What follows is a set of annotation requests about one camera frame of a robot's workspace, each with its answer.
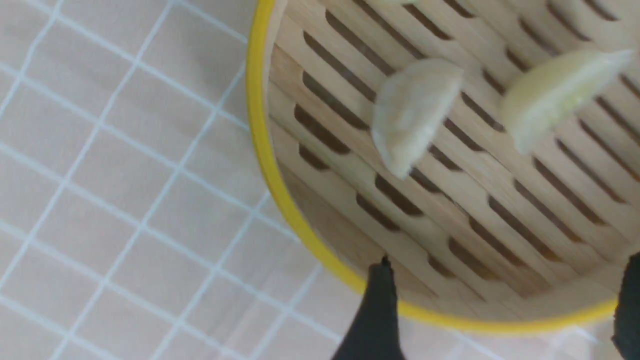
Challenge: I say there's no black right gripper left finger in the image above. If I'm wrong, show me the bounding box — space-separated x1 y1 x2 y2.
333 256 405 360

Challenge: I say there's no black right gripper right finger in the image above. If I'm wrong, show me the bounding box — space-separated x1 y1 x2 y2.
612 253 640 360

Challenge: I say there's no cream white dumpling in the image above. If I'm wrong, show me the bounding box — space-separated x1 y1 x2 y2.
370 58 464 180

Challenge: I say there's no pale green dumpling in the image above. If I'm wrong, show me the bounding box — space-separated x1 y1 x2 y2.
500 48 634 155

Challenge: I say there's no bamboo steamer tray yellow rim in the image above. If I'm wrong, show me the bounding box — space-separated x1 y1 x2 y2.
246 0 639 334

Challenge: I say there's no beige checked tablecloth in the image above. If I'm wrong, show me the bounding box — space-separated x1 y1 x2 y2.
1 0 610 360

